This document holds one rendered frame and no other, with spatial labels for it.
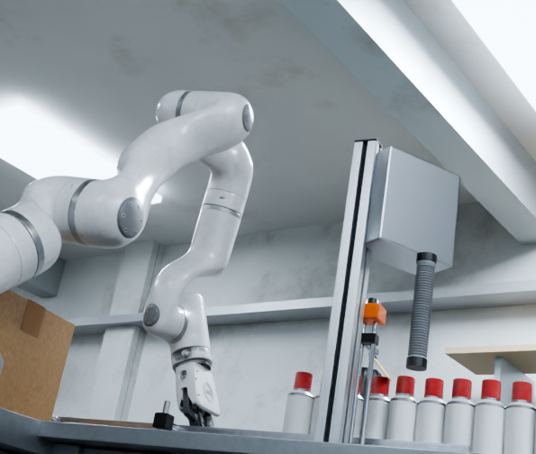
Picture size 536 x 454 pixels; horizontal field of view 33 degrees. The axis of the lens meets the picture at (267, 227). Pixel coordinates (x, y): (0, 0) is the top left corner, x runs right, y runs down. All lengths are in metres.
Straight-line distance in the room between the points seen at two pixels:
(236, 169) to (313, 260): 4.00
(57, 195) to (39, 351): 0.33
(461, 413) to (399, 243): 0.31
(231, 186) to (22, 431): 0.91
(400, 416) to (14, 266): 0.71
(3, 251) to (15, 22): 3.26
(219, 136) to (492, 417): 0.74
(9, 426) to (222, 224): 0.87
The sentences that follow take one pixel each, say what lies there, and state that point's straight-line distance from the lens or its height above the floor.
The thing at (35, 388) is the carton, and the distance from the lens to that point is 1.79.
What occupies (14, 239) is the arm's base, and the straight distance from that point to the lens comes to 1.46.
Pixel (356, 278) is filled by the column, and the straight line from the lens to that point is 1.60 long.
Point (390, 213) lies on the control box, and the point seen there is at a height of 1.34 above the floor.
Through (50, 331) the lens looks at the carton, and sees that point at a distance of 1.81.
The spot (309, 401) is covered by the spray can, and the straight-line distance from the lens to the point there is 1.73.
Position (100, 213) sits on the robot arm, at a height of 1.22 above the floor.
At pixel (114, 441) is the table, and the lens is 1.13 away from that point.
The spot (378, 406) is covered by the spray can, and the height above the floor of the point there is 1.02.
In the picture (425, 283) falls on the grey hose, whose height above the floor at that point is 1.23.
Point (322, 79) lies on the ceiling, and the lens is 4.47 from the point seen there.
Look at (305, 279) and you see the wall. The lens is 5.89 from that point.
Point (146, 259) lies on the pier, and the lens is 6.77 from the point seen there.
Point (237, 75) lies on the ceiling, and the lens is 4.55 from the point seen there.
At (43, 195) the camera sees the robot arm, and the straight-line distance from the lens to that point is 1.62.
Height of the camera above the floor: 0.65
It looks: 23 degrees up
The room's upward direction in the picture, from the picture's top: 10 degrees clockwise
